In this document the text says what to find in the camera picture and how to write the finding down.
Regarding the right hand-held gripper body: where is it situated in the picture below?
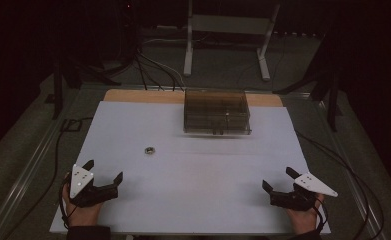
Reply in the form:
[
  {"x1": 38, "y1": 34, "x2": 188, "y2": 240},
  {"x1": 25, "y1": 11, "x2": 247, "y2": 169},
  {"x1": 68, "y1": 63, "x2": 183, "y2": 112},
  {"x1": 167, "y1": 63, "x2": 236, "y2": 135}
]
[{"x1": 270, "y1": 171, "x2": 339, "y2": 212}]

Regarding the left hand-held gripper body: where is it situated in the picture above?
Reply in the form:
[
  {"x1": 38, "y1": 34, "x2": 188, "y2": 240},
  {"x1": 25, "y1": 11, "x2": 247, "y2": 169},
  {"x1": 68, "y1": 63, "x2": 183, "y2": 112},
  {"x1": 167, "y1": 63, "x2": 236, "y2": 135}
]
[{"x1": 69, "y1": 163, "x2": 119, "y2": 209}]

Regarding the clear plastic organizer box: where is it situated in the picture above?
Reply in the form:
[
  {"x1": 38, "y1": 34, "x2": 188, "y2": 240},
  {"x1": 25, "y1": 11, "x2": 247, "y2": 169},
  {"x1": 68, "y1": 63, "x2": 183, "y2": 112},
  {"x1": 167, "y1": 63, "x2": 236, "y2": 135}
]
[{"x1": 183, "y1": 87, "x2": 253, "y2": 136}]

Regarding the person's left hand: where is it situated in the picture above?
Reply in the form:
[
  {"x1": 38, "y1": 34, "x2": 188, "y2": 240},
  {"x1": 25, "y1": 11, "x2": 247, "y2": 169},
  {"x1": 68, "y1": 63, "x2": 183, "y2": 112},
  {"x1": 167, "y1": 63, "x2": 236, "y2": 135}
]
[{"x1": 62, "y1": 173, "x2": 103, "y2": 228}]

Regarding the person's right hand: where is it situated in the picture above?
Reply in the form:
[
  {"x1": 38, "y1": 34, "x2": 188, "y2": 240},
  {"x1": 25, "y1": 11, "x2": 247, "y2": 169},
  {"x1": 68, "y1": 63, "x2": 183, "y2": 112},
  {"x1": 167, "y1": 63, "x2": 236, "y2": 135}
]
[{"x1": 285, "y1": 193, "x2": 326, "y2": 236}]

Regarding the white table mat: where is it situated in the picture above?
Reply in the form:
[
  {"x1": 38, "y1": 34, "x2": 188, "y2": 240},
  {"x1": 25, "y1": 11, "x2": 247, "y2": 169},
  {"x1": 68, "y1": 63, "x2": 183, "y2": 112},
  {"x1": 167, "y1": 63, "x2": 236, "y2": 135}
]
[{"x1": 48, "y1": 100, "x2": 332, "y2": 236}]

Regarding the black tripod stand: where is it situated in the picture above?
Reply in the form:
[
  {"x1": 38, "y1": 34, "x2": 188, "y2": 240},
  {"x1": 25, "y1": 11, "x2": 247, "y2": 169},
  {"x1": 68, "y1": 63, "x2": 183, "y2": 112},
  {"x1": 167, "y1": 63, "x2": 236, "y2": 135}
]
[
  {"x1": 272, "y1": 19, "x2": 346, "y2": 133},
  {"x1": 43, "y1": 0, "x2": 141, "y2": 121}
]

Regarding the white metal stand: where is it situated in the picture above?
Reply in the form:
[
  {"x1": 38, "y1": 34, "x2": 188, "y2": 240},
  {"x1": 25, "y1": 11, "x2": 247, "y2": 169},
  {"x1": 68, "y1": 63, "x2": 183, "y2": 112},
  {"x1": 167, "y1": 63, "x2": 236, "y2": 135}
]
[{"x1": 183, "y1": 0, "x2": 282, "y2": 82}]

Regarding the black cable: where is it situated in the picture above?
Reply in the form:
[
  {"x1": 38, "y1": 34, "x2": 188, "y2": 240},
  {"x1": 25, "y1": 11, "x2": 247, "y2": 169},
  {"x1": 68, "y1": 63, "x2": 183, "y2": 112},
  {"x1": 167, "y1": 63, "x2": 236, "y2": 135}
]
[
  {"x1": 294, "y1": 128, "x2": 386, "y2": 240},
  {"x1": 0, "y1": 116, "x2": 95, "y2": 240}
]

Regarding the bundle of floor cables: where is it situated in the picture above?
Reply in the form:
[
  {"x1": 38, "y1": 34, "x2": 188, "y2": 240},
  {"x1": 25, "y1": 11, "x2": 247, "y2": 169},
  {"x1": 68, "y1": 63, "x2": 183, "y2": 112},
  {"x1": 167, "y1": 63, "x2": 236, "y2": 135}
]
[{"x1": 129, "y1": 33, "x2": 187, "y2": 93}]

